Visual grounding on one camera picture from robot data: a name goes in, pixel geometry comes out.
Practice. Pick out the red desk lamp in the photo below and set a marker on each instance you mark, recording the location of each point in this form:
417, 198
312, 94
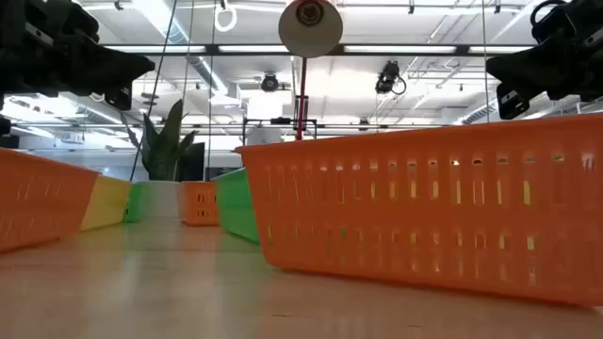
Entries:
311, 37

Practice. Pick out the orange plastic basket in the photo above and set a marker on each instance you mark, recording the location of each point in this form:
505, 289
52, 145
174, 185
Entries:
198, 202
400, 212
37, 198

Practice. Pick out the black ceiling fixture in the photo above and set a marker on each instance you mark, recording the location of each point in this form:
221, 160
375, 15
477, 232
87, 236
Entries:
388, 77
269, 82

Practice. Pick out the black computer monitor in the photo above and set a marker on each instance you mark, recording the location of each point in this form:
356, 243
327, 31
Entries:
194, 162

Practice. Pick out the snake plant in white pot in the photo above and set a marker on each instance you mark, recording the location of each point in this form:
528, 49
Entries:
162, 146

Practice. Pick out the yellow plastic basket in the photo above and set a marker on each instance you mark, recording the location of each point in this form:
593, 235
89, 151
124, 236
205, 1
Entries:
106, 202

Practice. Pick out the green plastic basket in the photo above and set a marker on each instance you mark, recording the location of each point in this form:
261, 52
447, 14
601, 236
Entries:
133, 202
235, 207

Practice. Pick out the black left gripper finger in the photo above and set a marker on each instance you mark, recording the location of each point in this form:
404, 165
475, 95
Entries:
113, 68

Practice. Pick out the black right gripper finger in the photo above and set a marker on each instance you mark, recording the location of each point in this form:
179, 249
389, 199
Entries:
527, 68

